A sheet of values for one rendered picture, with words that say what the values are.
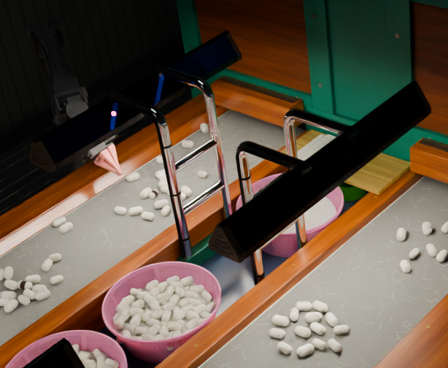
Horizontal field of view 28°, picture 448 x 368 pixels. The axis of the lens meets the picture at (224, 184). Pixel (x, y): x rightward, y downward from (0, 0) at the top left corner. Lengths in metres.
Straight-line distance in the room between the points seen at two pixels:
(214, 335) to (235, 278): 0.30
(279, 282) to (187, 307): 0.21
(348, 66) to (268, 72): 0.30
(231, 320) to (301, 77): 0.82
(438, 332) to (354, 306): 0.20
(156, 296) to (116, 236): 0.28
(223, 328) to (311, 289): 0.23
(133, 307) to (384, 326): 0.56
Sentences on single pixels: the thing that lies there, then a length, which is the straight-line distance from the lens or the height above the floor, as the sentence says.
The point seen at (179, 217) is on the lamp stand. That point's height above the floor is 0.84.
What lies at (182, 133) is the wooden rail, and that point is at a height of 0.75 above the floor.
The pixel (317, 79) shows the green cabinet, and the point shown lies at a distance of 2.44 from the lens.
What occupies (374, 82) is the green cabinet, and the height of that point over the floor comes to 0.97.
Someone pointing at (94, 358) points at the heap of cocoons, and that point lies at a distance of 2.01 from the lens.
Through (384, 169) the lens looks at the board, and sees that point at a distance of 2.34.
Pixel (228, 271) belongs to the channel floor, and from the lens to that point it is 2.22.
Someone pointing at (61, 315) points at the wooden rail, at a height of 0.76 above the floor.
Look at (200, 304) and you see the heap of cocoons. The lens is 2.05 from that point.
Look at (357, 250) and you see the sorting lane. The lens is 2.14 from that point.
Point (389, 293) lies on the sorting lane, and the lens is 2.02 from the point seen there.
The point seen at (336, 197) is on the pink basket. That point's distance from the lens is 2.30.
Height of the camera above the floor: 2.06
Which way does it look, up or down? 33 degrees down
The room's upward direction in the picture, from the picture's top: 9 degrees counter-clockwise
